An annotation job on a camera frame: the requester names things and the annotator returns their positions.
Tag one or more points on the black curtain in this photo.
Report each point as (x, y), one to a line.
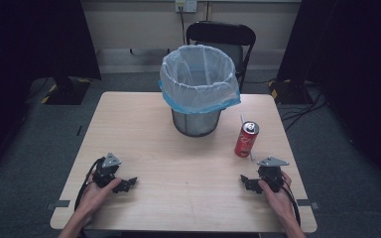
(29, 43)
(354, 49)

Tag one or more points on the grey tape strip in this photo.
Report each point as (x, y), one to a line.
(59, 204)
(307, 203)

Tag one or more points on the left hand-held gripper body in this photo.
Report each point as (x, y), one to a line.
(105, 173)

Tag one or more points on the small black floor tape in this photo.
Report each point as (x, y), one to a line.
(79, 130)

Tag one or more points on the person's left hand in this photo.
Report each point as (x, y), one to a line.
(94, 198)

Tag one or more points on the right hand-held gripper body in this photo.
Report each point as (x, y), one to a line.
(271, 175)

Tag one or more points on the black stand base striped tape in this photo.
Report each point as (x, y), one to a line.
(66, 92)
(289, 94)

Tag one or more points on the white wall socket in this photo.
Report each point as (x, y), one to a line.
(186, 5)

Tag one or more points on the red soda can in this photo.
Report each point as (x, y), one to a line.
(246, 140)

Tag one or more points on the black folding chair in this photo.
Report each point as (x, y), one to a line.
(221, 33)

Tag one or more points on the person's right hand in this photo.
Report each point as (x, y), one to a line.
(279, 201)

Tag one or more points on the metal mesh trash bin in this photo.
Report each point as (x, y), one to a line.
(196, 124)

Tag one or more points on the white bin liner blue edge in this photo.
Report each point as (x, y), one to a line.
(198, 82)

